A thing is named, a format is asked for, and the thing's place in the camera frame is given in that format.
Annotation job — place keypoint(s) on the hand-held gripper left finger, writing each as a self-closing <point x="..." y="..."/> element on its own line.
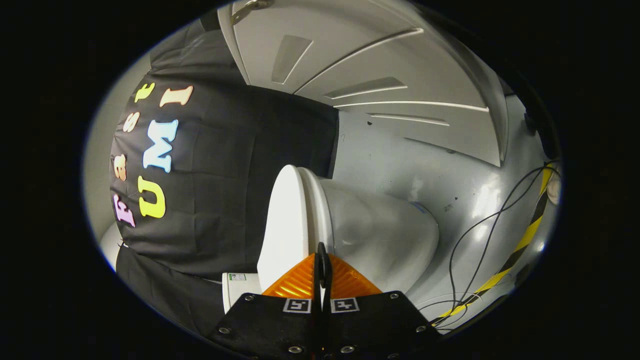
<point x="270" y="325"/>

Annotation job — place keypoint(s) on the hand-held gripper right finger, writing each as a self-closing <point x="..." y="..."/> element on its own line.
<point x="375" y="325"/>

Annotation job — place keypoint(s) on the white toilet lid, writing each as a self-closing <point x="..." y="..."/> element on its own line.
<point x="285" y="225"/>

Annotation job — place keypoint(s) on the white toilet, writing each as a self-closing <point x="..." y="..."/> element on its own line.
<point x="380" y="230"/>

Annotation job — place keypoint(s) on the black backdrop cloth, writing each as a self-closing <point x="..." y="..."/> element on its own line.
<point x="225" y="190"/>

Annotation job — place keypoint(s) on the yellow black hazard tape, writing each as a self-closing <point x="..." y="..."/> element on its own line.
<point x="525" y="237"/>

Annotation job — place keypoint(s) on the white panel door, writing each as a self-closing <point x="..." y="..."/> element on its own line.
<point x="375" y="60"/>

